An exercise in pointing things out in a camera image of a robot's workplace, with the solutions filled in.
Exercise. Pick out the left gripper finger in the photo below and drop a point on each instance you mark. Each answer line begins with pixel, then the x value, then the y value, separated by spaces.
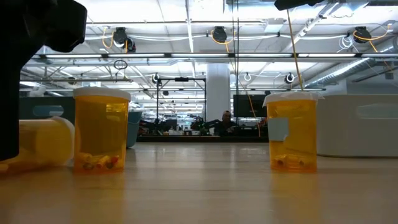
pixel 9 118

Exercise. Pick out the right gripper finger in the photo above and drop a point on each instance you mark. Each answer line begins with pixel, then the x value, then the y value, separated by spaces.
pixel 295 3

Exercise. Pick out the orange pill bottle white cap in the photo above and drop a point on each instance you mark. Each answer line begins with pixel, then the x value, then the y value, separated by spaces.
pixel 43 143
pixel 101 130

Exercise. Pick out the teal plastic bin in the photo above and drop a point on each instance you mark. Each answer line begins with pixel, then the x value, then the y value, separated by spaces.
pixel 133 133

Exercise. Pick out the orange pill bottle grey label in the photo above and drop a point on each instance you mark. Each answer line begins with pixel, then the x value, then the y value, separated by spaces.
pixel 298 140

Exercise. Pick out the grey plastic bin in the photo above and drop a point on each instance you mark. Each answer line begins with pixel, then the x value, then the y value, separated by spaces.
pixel 342 137

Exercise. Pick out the black monitor screen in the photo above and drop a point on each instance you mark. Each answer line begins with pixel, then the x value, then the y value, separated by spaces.
pixel 245 105

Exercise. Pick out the white building pillar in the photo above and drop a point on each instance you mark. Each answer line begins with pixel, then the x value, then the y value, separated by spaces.
pixel 218 93

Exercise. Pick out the person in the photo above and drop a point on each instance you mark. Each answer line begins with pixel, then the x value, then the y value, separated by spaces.
pixel 226 124

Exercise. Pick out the silver ceiling duct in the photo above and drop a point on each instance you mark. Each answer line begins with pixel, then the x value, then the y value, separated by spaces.
pixel 348 71

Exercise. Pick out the background black frame rig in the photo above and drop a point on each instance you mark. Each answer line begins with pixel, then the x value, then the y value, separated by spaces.
pixel 182 79

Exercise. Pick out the black aluminium table frame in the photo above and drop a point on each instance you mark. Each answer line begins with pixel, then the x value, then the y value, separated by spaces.
pixel 202 139

